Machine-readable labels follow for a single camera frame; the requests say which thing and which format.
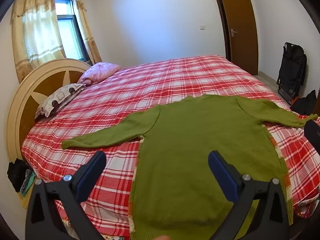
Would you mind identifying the brown wooden door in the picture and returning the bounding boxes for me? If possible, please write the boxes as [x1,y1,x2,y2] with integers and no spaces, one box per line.
[211,0,259,76]

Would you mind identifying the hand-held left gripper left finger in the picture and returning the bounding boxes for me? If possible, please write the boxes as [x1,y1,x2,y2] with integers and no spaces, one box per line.
[25,151,107,240]

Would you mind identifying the green striped knit sweater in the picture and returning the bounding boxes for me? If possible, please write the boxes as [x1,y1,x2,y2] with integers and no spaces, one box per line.
[61,94,318,240]

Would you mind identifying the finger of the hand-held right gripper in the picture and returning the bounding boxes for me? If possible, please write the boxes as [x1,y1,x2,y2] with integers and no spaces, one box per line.
[304,119,320,153]

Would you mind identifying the window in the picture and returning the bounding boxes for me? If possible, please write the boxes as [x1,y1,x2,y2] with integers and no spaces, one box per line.
[54,0,91,62]

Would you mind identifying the red plaid bed sheet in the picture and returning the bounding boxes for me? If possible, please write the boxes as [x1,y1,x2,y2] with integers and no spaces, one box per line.
[21,54,320,240]

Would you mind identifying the white patterned pillow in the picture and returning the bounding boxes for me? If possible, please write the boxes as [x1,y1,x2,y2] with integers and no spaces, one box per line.
[34,83,86,120]

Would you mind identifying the dark clothes pile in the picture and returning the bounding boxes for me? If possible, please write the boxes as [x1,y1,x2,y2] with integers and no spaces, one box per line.
[7,158,35,195]

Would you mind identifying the pink pillow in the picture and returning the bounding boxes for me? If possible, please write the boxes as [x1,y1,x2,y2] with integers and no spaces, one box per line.
[77,62,122,85]

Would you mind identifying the narrow yellow floral curtain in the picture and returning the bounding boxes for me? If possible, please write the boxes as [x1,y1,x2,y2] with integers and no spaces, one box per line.
[71,0,102,65]

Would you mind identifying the black folding chair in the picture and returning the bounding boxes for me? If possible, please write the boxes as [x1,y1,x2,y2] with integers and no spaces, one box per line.
[276,42,307,103]

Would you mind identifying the black bag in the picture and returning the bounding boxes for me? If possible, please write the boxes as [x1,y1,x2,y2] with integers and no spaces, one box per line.
[290,89,318,115]

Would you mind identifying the wide yellow floral curtain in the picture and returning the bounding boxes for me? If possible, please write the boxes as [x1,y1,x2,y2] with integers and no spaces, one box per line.
[11,0,66,83]

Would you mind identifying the cream wooden headboard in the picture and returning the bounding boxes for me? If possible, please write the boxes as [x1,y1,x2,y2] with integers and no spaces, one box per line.
[7,58,92,209]

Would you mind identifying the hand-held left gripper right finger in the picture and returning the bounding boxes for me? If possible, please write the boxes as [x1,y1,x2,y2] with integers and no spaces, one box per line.
[208,151,290,240]

